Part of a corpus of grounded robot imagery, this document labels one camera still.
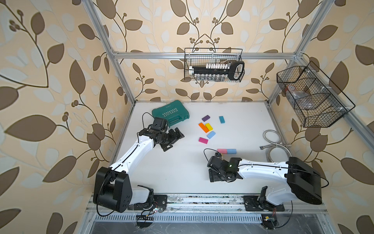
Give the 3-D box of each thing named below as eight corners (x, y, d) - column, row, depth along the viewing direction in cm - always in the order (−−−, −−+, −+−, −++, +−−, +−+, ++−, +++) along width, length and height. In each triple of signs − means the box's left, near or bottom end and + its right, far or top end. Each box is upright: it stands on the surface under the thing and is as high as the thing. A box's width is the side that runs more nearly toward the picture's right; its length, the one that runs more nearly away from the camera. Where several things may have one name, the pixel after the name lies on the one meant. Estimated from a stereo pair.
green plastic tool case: (158, 129, 105) (157, 125, 101) (152, 112, 116) (151, 108, 112) (190, 118, 112) (190, 114, 108) (182, 103, 122) (181, 99, 118)
